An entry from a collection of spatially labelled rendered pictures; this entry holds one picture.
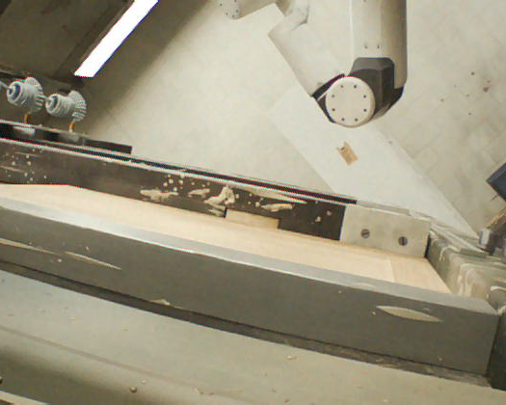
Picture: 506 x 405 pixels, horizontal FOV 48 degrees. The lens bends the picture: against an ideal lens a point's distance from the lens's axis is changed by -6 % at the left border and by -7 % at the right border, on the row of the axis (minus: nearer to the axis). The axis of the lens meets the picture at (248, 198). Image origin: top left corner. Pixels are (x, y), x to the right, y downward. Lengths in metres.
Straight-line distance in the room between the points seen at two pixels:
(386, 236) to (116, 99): 6.32
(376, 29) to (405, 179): 3.75
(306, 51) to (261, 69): 5.36
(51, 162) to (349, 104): 0.48
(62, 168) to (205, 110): 5.58
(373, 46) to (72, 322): 0.79
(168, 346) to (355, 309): 0.23
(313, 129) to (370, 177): 0.59
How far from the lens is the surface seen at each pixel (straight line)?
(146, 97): 6.85
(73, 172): 0.97
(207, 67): 6.54
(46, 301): 0.18
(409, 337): 0.38
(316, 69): 0.95
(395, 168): 4.63
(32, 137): 1.67
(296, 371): 0.16
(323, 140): 4.70
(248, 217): 0.88
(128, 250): 0.40
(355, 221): 0.85
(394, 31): 0.92
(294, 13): 0.99
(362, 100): 0.90
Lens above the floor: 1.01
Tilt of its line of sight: 7 degrees up
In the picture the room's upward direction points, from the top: 41 degrees counter-clockwise
